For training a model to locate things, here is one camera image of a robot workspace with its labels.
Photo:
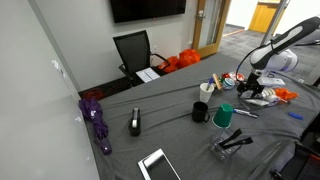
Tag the purple folded umbrella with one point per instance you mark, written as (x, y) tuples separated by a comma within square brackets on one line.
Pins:
[(96, 120)]

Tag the silver plastic bag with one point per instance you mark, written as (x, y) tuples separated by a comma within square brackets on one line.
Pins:
[(246, 100)]

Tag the white paper cup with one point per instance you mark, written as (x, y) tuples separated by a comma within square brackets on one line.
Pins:
[(206, 95)]

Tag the black stand with red trim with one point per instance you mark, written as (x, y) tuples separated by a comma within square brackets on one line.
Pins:
[(300, 163)]

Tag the black mesh office chair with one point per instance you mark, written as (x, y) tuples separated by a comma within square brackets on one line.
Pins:
[(133, 50)]

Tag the white packet in clear sleeve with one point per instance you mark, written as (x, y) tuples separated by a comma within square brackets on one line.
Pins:
[(260, 103)]

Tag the red and green bow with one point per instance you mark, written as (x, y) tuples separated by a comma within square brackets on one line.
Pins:
[(226, 75)]

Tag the green plastic cup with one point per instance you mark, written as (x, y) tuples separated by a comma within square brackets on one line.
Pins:
[(223, 115)]

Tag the small orange plastic bag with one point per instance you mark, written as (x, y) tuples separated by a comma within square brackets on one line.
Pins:
[(170, 64)]

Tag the white framed black tablet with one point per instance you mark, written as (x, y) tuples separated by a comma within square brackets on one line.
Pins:
[(160, 166)]

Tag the grey metal pole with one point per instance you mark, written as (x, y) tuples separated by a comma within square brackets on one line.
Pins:
[(275, 20)]

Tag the grey tablecloth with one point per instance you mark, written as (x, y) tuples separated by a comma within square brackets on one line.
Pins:
[(173, 133)]

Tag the white printed paper sheet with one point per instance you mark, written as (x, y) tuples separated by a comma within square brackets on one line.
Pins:
[(148, 74)]

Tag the wooden block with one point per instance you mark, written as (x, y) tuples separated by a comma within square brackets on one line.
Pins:
[(217, 81)]

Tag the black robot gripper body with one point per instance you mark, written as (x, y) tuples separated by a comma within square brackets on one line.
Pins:
[(256, 81)]

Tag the blue and white ribbon spool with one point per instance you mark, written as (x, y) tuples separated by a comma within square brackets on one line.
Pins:
[(228, 84)]

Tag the blue pen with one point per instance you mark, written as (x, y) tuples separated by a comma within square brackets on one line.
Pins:
[(210, 83)]

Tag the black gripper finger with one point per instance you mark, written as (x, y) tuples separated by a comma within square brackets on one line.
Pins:
[(242, 88), (256, 94)]

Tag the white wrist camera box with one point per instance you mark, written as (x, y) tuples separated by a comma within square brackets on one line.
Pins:
[(271, 81)]

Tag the small blue marker cap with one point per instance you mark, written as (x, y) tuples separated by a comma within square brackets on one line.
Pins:
[(296, 116)]

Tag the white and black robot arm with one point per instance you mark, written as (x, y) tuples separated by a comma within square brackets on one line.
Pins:
[(283, 50)]

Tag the wooden framed glass door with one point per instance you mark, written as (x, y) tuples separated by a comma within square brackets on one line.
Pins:
[(213, 23)]

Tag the black wall television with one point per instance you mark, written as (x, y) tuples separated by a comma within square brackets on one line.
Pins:
[(146, 9)]

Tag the black mug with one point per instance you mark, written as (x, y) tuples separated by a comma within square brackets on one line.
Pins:
[(200, 111)]

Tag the clear acrylic organizer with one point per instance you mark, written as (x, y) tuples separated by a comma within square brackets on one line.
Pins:
[(221, 150)]

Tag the large orange plastic bag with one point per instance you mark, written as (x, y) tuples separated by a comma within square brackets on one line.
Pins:
[(189, 57)]

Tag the clear tray with coloured ribbons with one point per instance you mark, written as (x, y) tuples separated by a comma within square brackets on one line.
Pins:
[(231, 86)]

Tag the orange crumpled plastic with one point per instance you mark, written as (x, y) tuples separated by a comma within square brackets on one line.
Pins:
[(286, 94)]

